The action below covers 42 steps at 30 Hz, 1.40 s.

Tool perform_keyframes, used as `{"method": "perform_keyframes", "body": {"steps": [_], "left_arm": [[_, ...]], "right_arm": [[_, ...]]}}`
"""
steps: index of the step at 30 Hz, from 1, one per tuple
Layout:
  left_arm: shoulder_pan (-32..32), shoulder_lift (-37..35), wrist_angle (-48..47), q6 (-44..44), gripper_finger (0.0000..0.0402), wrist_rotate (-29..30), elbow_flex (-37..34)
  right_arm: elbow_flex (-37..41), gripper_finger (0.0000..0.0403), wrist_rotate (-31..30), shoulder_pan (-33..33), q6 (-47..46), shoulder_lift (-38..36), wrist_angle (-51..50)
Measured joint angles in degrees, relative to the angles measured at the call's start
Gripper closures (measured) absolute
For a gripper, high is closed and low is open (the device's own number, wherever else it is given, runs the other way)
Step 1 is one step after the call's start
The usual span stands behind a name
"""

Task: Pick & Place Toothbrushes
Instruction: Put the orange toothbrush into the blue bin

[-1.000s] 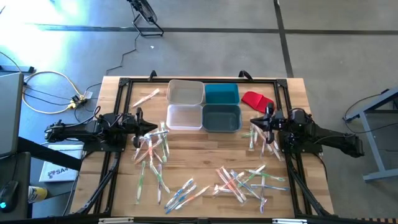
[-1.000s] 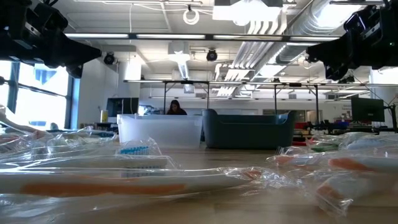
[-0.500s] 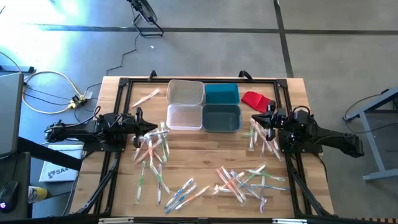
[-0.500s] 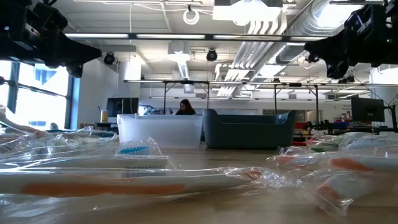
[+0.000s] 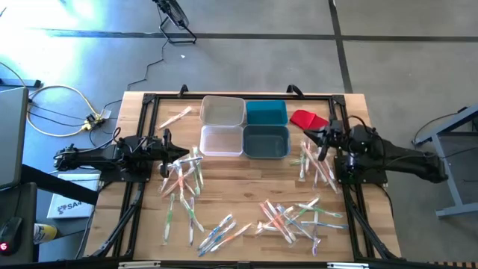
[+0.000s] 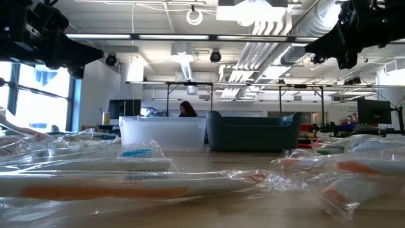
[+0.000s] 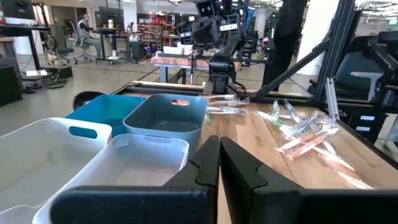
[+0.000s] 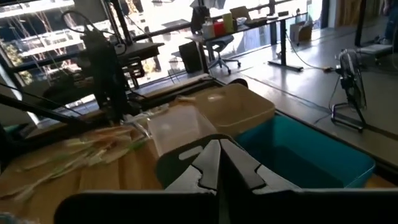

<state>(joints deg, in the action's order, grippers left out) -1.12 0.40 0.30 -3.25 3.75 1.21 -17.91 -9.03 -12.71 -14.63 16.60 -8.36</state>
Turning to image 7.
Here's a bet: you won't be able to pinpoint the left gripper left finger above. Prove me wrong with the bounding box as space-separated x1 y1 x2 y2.
49 135 221 224

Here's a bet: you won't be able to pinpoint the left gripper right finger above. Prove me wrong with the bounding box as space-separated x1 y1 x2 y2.
220 136 398 224

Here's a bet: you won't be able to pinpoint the green toothbrushes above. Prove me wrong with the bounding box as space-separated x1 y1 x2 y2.
205 106 249 117

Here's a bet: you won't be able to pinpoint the wooden workbench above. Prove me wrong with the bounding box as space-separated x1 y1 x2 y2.
150 55 243 85

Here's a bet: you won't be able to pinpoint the shelf with red bins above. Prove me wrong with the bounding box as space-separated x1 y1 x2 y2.
138 12 175 52

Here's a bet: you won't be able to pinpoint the black computer tower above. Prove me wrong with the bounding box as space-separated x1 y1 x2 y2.
129 40 146 62

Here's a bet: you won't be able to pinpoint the clear frosted plastic bin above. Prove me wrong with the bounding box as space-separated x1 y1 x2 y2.
32 133 190 224

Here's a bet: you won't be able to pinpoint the grey-blue plastic bin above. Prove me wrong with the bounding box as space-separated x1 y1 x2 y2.
123 93 208 158

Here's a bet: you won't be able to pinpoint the black desk monitor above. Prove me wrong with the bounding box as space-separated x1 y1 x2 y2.
98 6 124 29

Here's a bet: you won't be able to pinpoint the black standing desk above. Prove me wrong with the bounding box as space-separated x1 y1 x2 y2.
91 27 125 65

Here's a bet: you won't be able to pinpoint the person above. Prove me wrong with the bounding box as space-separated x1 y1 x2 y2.
76 14 103 60

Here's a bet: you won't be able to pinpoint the teal plastic bin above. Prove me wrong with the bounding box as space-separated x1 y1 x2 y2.
64 94 147 138

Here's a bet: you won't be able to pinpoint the grey office chair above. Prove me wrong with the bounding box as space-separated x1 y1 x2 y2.
67 20 96 65

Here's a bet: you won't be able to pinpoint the black box with white labels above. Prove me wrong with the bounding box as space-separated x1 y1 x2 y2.
338 110 389 144

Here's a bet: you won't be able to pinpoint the black office chair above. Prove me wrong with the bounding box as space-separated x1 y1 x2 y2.
43 34 75 66

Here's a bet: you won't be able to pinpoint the grey metal stand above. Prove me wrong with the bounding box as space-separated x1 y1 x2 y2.
349 71 385 103

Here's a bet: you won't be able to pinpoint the white plastic bin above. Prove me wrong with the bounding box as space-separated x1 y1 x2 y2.
0 117 113 215

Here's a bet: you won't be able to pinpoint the black table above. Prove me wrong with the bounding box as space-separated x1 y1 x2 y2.
0 24 52 71

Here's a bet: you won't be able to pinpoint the black cabinet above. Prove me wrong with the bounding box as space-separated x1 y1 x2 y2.
0 57 23 106

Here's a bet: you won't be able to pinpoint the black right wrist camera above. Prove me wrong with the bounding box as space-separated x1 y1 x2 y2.
195 0 216 19

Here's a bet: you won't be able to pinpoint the silver metal bracket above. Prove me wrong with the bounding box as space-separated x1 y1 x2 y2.
325 77 340 121

